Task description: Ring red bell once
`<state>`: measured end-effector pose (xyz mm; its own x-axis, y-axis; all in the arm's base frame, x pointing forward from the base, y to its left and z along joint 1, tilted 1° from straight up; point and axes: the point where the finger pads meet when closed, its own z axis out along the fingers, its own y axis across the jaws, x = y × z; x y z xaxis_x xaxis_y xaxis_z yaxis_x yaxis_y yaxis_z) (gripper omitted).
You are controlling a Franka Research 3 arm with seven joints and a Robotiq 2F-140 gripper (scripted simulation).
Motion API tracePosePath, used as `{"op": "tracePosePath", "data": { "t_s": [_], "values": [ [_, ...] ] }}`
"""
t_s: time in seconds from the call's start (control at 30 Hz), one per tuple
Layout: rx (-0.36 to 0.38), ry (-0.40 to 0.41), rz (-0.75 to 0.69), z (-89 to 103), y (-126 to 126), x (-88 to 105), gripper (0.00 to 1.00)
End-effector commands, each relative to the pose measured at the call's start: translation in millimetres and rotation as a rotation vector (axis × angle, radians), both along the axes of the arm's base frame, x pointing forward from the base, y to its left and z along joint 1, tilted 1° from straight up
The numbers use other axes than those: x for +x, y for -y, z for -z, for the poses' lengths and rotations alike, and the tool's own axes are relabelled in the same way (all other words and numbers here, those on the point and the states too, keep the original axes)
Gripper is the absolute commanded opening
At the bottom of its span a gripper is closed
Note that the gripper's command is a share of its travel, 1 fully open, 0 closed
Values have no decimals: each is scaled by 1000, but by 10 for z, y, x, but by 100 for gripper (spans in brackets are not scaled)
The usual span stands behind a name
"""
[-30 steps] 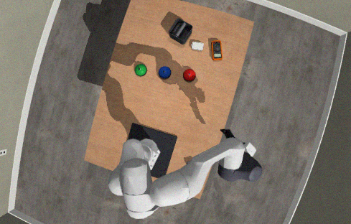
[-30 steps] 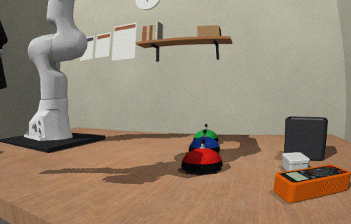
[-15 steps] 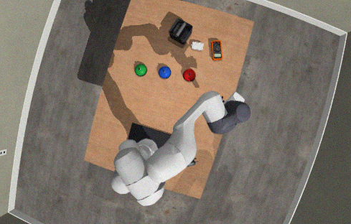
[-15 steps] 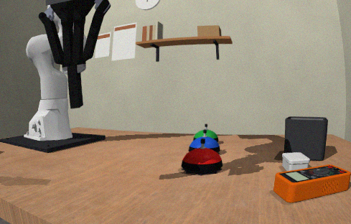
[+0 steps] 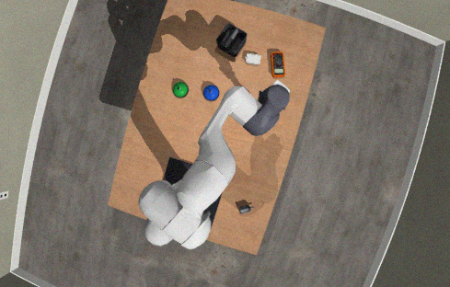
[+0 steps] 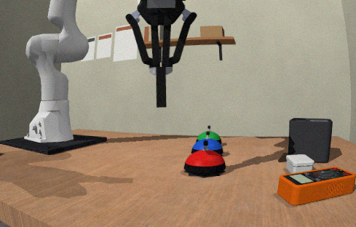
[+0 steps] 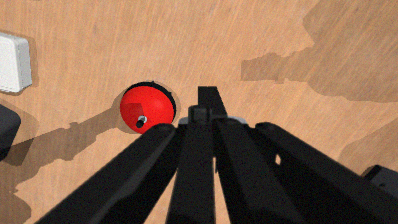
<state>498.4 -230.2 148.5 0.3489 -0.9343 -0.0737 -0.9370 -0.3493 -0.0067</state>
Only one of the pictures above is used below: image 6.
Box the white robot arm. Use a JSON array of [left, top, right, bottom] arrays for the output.
[[24, 0, 89, 143]]

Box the red bell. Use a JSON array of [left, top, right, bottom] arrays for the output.
[[184, 140, 226, 178]]

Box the green bell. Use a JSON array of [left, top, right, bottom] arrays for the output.
[[196, 125, 221, 144]]

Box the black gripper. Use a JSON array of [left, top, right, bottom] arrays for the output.
[[125, 0, 197, 108]]

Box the blue bell body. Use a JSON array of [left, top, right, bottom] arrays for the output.
[[191, 131, 223, 156]]

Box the orange digital multimeter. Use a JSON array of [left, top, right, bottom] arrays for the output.
[[277, 167, 356, 205]]

